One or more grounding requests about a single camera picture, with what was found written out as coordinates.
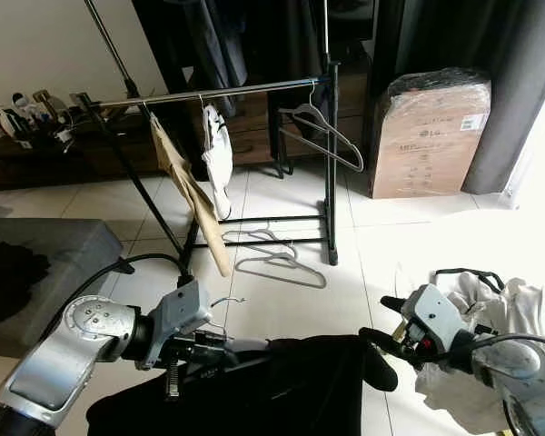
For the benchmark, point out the dark grey curtain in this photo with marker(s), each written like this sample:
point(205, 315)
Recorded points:
point(518, 91)

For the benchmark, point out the black cloth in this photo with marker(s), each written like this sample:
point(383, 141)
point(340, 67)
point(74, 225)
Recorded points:
point(9, 282)

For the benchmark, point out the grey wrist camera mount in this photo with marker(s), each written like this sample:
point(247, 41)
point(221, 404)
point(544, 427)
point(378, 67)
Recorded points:
point(431, 313)
point(177, 313)

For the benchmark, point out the black garment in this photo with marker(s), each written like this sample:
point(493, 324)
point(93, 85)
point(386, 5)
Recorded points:
point(254, 391)

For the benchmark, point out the beige hanging garment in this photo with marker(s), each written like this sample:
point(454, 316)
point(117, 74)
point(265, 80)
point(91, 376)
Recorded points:
point(200, 204)

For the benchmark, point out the white sneaker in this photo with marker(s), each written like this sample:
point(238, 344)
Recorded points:
point(20, 104)

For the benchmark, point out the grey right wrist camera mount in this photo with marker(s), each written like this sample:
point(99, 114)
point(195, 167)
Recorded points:
point(431, 313)

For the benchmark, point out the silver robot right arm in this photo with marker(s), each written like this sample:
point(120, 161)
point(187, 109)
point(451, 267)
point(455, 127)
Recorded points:
point(518, 363)

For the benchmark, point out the grey fabric ottoman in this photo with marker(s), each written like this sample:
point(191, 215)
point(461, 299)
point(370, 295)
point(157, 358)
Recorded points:
point(64, 254)

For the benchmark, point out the tan shoe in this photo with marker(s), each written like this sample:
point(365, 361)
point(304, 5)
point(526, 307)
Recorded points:
point(45, 100)

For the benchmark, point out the white clothes pile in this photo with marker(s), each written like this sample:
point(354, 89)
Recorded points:
point(518, 304)

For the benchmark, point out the wrapped cardboard box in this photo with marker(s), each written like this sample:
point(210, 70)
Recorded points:
point(431, 136)

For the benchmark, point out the white hanging garment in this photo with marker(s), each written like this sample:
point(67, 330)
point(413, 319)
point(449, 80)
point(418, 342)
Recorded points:
point(218, 154)

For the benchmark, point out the dark grey clothes hanger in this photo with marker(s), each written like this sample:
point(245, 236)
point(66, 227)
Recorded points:
point(311, 113)

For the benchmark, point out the dark wooden low cabinet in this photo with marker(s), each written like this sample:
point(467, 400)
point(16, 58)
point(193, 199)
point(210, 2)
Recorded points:
point(36, 163)

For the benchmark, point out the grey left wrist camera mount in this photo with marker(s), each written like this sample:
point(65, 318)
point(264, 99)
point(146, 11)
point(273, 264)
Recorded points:
point(177, 313)

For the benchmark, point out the black metal clothes rack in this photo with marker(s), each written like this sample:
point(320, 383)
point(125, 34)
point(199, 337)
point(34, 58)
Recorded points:
point(236, 91)

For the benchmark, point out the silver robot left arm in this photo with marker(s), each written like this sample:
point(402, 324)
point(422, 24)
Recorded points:
point(64, 354)

